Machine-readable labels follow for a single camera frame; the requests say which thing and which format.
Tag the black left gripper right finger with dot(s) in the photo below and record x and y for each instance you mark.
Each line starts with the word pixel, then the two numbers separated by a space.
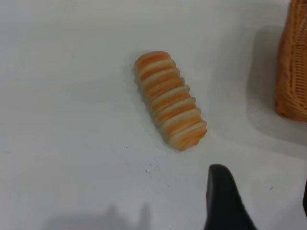
pixel 305 198

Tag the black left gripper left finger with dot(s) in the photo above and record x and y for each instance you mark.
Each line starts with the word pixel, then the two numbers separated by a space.
pixel 223 203

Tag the ridged orange striped bread roll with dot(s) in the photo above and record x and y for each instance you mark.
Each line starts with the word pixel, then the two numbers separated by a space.
pixel 168 100

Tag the orange woven wicker basket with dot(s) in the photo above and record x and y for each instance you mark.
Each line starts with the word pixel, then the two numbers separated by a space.
pixel 292 72

